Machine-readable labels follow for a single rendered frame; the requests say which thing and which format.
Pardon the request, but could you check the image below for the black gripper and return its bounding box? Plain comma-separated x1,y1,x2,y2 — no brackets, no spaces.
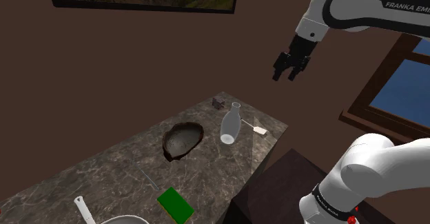
272,34,318,82

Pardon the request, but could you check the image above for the white spatula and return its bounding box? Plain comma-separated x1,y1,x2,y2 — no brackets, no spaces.
240,118,269,136

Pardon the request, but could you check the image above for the small grey block figure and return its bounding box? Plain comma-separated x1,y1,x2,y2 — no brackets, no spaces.
212,96,227,110

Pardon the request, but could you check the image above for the clear glass bottle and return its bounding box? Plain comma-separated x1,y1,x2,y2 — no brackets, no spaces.
220,102,243,145

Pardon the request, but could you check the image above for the brown framed window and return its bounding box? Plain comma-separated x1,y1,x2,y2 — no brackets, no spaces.
338,33,430,147

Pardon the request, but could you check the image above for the dark brown bowl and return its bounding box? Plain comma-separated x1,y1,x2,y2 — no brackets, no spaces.
162,121,205,163

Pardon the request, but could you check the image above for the green sponge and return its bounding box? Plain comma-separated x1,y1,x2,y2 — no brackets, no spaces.
156,187,196,224

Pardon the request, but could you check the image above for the thin grey rod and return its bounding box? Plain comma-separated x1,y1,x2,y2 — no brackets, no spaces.
133,162,160,192

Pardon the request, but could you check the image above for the white bowl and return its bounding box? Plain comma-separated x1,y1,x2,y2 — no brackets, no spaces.
100,215,151,224

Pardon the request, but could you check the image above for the white utensil handle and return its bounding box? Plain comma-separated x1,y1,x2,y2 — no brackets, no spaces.
74,196,97,224

